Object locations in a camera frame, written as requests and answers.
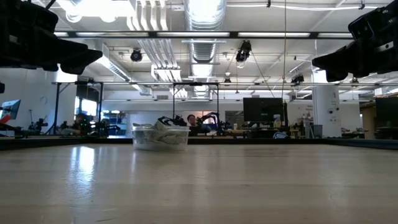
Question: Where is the black hanging camera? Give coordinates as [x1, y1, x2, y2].
[235, 39, 252, 63]

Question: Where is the silver ventilation duct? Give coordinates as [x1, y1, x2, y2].
[183, 0, 228, 98]

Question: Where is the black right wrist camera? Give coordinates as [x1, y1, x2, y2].
[348, 14, 376, 40]

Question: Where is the white round column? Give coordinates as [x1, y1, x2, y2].
[312, 79, 342, 138]

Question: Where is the round black ceiling fixture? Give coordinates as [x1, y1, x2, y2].
[290, 73, 305, 85]
[130, 49, 144, 63]

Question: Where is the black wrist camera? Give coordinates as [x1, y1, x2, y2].
[18, 0, 59, 32]
[348, 14, 376, 40]

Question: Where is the black background rig frame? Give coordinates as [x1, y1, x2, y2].
[51, 80, 105, 137]
[172, 82, 220, 125]

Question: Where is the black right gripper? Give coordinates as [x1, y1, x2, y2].
[312, 1, 398, 83]

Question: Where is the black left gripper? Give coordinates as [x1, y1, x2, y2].
[0, 30, 103, 75]

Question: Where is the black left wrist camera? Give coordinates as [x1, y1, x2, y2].
[18, 0, 59, 32]

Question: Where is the black computer monitor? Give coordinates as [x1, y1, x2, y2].
[243, 97, 285, 123]

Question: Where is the wooden cabinet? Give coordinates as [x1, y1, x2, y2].
[359, 101, 377, 140]

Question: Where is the person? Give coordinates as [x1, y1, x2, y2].
[72, 113, 91, 136]
[185, 114, 212, 137]

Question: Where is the large black screen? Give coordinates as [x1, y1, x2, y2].
[374, 96, 398, 128]

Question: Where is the tilted blue-screen monitor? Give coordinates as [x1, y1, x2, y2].
[0, 99, 22, 121]

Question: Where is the clear plastic container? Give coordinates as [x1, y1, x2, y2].
[131, 124, 191, 152]

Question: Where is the thin hanging cable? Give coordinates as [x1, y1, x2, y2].
[281, 0, 287, 99]

